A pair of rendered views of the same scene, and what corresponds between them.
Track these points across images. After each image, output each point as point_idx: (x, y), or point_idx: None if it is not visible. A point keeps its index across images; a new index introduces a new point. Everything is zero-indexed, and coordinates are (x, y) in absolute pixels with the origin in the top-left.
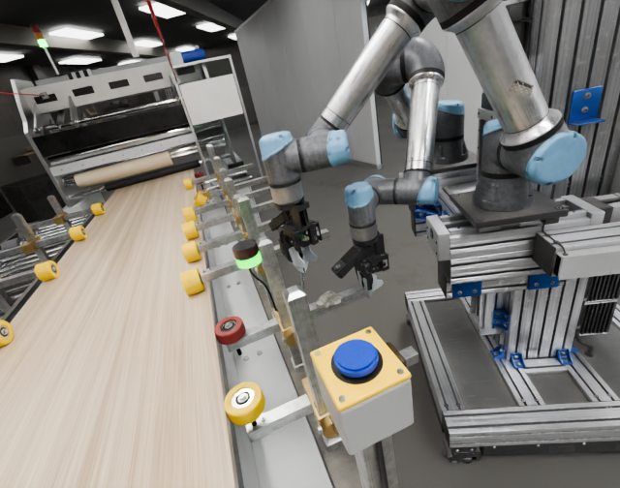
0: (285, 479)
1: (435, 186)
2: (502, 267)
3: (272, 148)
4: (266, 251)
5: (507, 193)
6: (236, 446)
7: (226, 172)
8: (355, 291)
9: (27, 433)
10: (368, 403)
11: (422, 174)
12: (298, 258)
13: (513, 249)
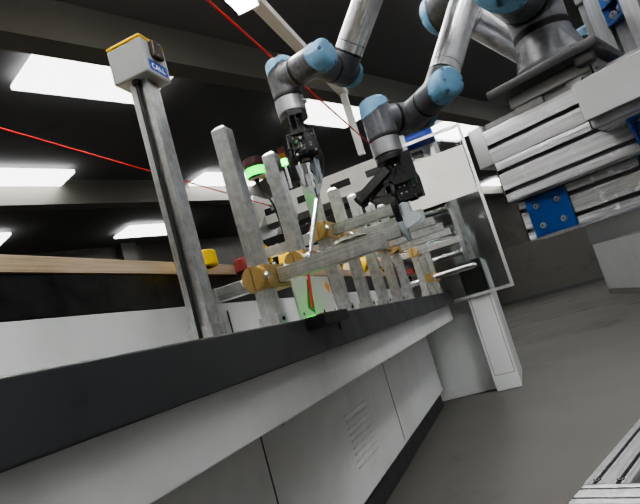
0: None
1: (440, 72)
2: (568, 157)
3: (269, 67)
4: (268, 161)
5: (528, 51)
6: (183, 301)
7: (371, 206)
8: (385, 228)
9: None
10: (118, 48)
11: (435, 68)
12: (301, 170)
13: (571, 123)
